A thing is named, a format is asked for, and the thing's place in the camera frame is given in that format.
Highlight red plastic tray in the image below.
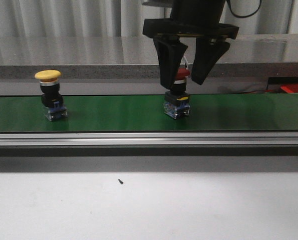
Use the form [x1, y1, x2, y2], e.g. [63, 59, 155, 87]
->
[280, 83, 298, 94]

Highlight white pleated curtain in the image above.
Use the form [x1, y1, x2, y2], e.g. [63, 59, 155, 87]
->
[0, 0, 298, 37]

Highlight aluminium conveyor frame rail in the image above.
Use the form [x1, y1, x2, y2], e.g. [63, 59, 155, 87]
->
[0, 131, 298, 148]

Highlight grey stone shelf slab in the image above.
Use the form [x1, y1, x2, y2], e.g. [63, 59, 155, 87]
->
[0, 34, 298, 80]

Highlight yellow mushroom push button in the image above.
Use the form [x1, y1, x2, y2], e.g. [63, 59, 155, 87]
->
[34, 69, 68, 121]

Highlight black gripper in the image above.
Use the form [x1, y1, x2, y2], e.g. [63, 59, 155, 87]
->
[143, 0, 239, 90]

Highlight red black wire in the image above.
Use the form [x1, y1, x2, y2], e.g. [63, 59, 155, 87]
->
[235, 89, 279, 95]

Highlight red mushroom push button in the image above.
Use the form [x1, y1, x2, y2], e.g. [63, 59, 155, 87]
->
[163, 68, 190, 120]

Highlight green conveyor belt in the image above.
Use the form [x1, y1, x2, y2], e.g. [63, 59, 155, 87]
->
[0, 93, 298, 133]

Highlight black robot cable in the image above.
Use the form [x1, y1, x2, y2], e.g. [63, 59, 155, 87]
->
[226, 0, 263, 19]

